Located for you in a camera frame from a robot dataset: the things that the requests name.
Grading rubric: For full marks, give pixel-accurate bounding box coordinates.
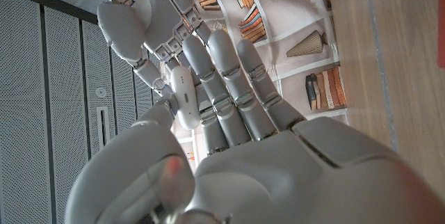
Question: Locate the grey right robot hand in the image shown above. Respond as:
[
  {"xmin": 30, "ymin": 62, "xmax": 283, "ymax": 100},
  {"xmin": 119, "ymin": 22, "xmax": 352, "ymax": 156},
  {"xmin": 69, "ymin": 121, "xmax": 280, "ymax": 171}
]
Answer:
[{"xmin": 96, "ymin": 0, "xmax": 213, "ymax": 95}]

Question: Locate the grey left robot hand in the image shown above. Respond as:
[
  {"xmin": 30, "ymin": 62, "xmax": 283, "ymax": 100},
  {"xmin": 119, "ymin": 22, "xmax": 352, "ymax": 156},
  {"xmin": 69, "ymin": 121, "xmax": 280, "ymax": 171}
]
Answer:
[{"xmin": 64, "ymin": 29, "xmax": 445, "ymax": 224}]

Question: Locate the white AirPods case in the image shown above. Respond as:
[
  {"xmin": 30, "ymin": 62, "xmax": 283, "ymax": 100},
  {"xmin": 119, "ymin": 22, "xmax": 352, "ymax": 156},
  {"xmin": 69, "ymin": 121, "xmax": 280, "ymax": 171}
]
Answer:
[{"xmin": 170, "ymin": 65, "xmax": 202, "ymax": 131}]

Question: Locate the printed bookshelf backdrop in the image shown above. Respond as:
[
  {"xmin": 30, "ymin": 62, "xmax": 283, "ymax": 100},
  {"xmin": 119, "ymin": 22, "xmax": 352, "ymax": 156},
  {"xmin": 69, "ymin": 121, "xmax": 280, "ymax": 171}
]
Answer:
[{"xmin": 170, "ymin": 0, "xmax": 348, "ymax": 173}]

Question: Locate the grey tape outline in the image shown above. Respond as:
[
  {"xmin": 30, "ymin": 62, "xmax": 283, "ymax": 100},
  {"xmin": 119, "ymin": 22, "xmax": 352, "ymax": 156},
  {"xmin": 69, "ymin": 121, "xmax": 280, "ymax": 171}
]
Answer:
[{"xmin": 362, "ymin": 0, "xmax": 399, "ymax": 152}]

